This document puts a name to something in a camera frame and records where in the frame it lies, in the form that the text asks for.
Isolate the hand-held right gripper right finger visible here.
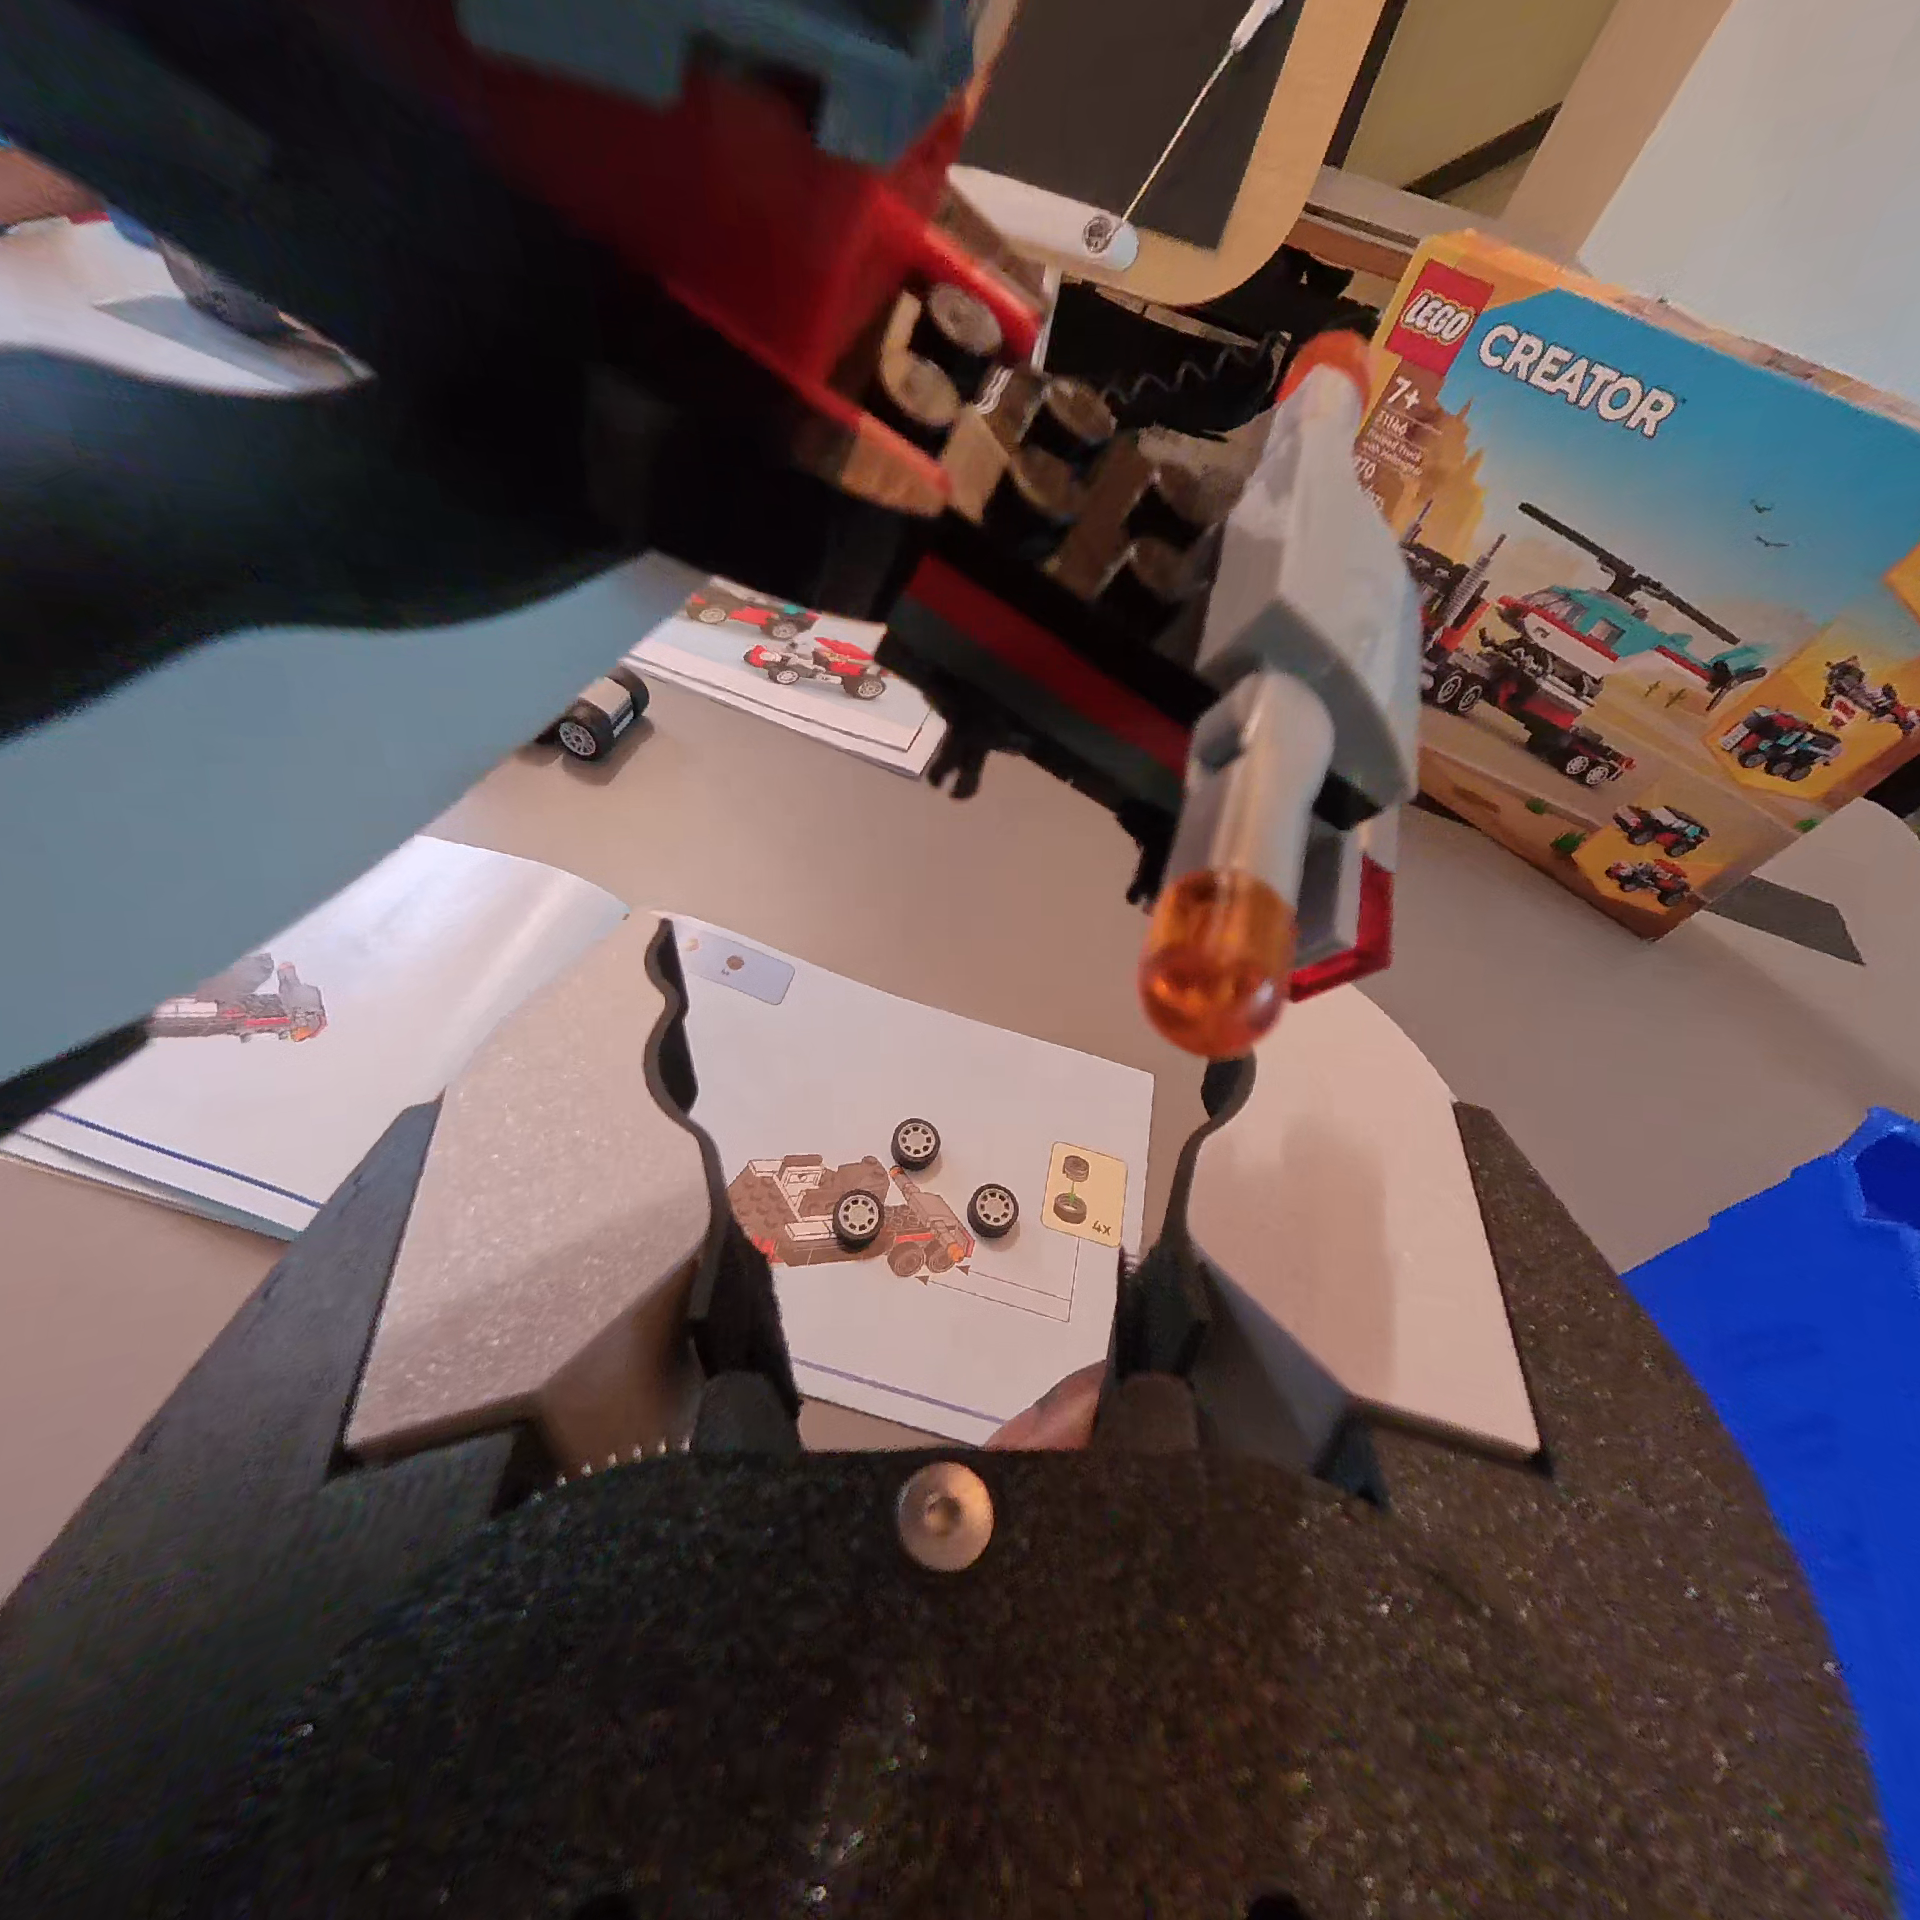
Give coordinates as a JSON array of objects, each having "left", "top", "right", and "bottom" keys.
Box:
[{"left": 1107, "top": 983, "right": 1549, "bottom": 1486}]

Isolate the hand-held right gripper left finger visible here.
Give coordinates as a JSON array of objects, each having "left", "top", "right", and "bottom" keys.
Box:
[{"left": 348, "top": 914, "right": 800, "bottom": 1469}]

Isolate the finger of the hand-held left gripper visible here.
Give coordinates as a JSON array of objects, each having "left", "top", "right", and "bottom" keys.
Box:
[
  {"left": 0, "top": 554, "right": 710, "bottom": 1126},
  {"left": 459, "top": 0, "right": 977, "bottom": 163}
]

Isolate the red black grey lego truck model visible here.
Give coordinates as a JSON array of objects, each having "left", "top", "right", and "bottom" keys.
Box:
[{"left": 405, "top": 47, "right": 1426, "bottom": 1057}]

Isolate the small lego wheel pair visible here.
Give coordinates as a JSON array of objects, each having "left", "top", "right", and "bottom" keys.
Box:
[{"left": 535, "top": 665, "right": 654, "bottom": 763}]

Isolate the open lego instruction booklet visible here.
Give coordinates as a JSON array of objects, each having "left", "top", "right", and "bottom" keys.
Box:
[{"left": 0, "top": 834, "right": 1155, "bottom": 1449}]

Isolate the closed lego instruction booklet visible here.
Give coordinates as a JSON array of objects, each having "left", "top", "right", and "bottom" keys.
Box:
[{"left": 622, "top": 579, "right": 953, "bottom": 780}]

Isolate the lego set cardboard box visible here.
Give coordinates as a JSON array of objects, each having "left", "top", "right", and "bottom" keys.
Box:
[{"left": 1348, "top": 226, "right": 1920, "bottom": 946}]

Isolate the white lamp stand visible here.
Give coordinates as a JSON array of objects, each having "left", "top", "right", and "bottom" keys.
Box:
[{"left": 943, "top": 0, "right": 1292, "bottom": 276}]

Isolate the blue plastic tray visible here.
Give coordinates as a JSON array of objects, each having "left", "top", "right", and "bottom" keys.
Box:
[{"left": 1621, "top": 1102, "right": 1920, "bottom": 1920}]

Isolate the white paper sheet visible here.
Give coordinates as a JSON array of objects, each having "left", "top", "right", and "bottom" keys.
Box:
[{"left": 0, "top": 215, "right": 376, "bottom": 400}]

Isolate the black patterned rug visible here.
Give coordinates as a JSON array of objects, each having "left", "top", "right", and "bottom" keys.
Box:
[{"left": 1051, "top": 271, "right": 1380, "bottom": 450}]

